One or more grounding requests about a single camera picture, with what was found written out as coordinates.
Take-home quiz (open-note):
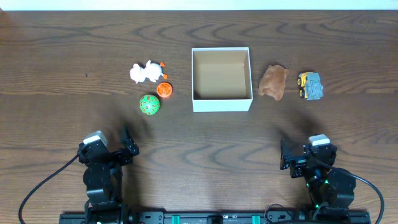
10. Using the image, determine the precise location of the green numbered ball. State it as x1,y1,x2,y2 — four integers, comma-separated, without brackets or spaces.
139,95,160,115

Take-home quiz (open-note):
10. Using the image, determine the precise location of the orange round toy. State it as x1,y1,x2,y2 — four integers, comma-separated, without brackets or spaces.
156,82,173,99

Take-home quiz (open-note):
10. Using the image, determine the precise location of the yellow grey toy truck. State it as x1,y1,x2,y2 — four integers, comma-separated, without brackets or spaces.
297,72,323,100

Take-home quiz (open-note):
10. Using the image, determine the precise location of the brown plush toy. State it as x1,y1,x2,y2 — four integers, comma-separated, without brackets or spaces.
258,65,289,101

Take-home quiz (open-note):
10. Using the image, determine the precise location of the white pink toy figure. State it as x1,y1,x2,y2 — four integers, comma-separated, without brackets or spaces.
129,60,169,83

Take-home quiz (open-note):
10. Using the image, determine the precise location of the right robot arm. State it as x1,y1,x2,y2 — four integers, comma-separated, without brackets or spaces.
280,134,356,217

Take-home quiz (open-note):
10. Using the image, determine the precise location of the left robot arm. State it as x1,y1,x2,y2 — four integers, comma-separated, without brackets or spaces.
77,127,139,224

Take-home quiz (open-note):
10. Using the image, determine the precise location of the white cardboard box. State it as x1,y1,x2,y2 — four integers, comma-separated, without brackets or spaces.
192,47,253,112

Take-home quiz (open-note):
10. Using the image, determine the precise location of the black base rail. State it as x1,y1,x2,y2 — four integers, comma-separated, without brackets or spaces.
59,210,371,224

